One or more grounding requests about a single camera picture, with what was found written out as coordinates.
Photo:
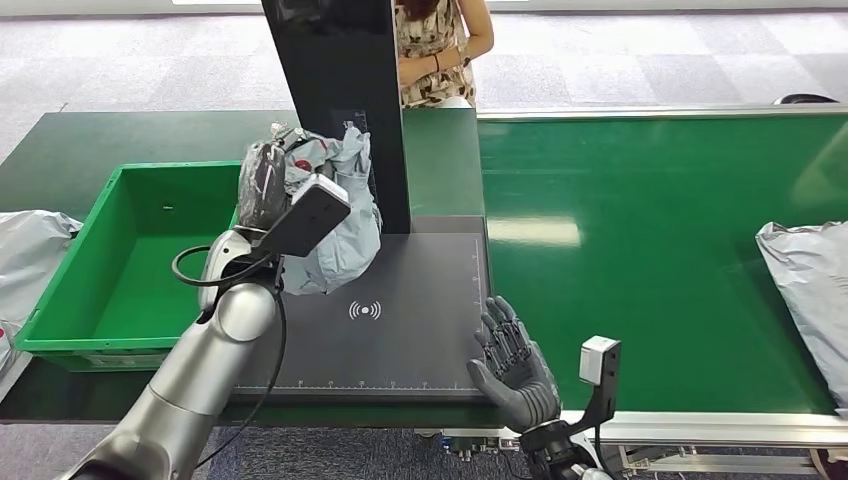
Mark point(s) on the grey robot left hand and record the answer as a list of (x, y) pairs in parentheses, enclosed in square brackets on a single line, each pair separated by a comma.
[(262, 185)]

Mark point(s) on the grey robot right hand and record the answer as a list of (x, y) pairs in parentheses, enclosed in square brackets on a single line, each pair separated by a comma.
[(520, 384)]

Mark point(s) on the grey plastic mailer package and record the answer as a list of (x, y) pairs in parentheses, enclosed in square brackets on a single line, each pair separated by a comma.
[(344, 245)]

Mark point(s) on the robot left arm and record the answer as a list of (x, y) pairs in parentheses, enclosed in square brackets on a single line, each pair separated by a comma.
[(192, 378)]

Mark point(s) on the black inbound scanning machine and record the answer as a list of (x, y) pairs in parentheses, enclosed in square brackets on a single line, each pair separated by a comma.
[(344, 60)]

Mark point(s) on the green conveyor belt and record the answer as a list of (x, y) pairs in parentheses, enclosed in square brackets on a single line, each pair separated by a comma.
[(662, 265)]

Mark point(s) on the green plastic crate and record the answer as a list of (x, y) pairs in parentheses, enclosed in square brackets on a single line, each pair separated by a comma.
[(132, 291)]

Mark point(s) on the person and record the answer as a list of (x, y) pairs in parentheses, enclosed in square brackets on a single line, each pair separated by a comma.
[(430, 66)]

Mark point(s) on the black round object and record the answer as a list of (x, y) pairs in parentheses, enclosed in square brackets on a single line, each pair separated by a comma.
[(805, 98)]

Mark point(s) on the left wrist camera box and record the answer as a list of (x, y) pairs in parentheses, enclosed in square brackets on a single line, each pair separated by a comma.
[(305, 218)]

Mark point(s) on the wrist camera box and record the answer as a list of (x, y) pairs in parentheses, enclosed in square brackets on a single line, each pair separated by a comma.
[(305, 218), (599, 361)]

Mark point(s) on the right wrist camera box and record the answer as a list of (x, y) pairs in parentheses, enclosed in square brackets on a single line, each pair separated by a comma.
[(599, 361)]

